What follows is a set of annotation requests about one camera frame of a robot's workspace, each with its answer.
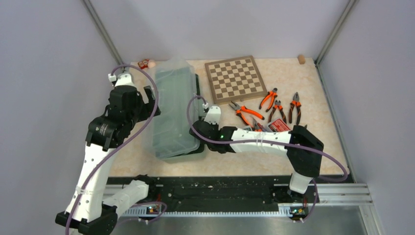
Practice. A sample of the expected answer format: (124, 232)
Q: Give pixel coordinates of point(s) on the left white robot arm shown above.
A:
(88, 212)

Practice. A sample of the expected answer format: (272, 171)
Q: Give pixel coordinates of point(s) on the red tool card pack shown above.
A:
(278, 125)

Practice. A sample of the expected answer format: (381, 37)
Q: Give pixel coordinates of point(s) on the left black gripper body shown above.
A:
(136, 113)

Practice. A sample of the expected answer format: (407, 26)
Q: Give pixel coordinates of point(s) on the aluminium frame post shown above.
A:
(335, 31)
(102, 31)

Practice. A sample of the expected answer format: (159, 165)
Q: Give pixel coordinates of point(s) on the orange long nose pliers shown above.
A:
(257, 126)

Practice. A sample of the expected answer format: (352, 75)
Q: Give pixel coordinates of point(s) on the aluminium frame post right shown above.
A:
(335, 31)

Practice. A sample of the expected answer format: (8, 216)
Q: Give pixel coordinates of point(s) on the small red printed box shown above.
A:
(143, 64)

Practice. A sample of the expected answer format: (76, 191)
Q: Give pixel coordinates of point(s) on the large orange pliers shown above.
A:
(239, 110)

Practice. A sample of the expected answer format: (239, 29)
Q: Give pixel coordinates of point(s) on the green plastic tool box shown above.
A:
(167, 136)

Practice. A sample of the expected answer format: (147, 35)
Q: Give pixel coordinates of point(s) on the orange diagonal cutters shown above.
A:
(271, 96)

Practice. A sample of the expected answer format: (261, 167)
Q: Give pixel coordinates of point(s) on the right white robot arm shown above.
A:
(299, 145)

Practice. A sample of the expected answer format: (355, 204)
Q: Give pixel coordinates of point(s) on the wooden handle hammer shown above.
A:
(151, 64)

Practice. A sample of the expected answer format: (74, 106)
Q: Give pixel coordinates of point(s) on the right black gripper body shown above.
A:
(212, 125)

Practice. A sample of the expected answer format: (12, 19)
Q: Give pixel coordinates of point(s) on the wooden chessboard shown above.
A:
(235, 79)

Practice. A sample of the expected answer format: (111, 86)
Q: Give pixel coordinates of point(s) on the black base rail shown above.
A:
(220, 194)

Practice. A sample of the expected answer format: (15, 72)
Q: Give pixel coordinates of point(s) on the aluminium frame post left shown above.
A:
(102, 31)

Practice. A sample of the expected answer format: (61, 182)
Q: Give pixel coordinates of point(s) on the small orange pliers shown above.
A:
(277, 107)

